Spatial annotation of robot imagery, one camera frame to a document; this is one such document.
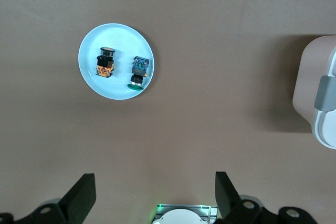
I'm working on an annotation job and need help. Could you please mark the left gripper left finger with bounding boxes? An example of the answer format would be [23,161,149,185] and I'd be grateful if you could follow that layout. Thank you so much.
[0,173,97,224]

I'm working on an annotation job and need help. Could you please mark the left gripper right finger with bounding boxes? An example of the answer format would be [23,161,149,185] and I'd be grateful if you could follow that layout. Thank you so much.
[215,171,319,224]

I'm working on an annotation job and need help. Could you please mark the orange push button switch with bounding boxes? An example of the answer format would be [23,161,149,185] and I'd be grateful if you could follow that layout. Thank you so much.
[94,46,117,79]

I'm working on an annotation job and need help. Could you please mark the white lunch box grey clips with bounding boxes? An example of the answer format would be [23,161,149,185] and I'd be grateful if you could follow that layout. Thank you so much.
[292,34,336,150]

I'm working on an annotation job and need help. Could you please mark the light blue round plate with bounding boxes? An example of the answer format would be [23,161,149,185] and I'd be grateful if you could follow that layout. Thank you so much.
[77,22,156,101]

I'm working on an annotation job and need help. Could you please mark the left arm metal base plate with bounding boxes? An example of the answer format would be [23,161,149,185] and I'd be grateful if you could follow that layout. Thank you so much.
[154,203,219,224]

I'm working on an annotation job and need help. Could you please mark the blue green push button switch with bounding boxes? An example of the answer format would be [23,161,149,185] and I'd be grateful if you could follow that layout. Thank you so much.
[127,56,150,91]

